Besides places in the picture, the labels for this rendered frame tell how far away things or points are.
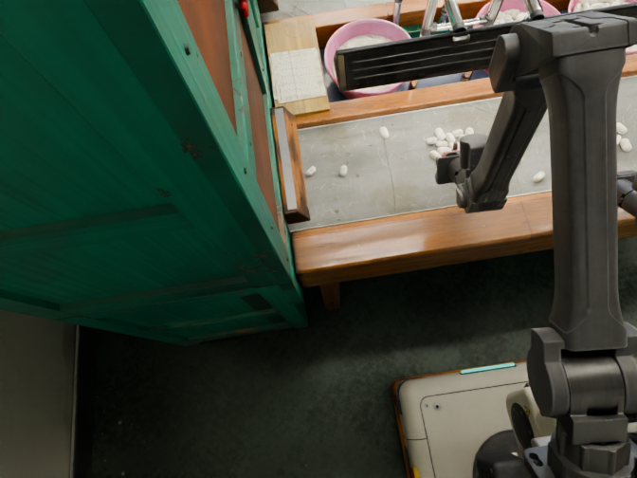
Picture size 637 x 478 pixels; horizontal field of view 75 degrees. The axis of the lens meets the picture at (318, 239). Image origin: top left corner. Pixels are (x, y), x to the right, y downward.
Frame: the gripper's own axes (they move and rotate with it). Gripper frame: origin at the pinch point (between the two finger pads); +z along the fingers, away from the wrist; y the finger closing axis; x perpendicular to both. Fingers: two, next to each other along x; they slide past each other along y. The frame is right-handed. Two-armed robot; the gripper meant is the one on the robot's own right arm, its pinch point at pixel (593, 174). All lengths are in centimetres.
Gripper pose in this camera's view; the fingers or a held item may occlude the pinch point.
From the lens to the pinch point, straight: 128.6
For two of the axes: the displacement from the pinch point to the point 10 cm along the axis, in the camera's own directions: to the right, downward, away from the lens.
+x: 1.3, 8.4, 5.3
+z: -0.7, -5.2, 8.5
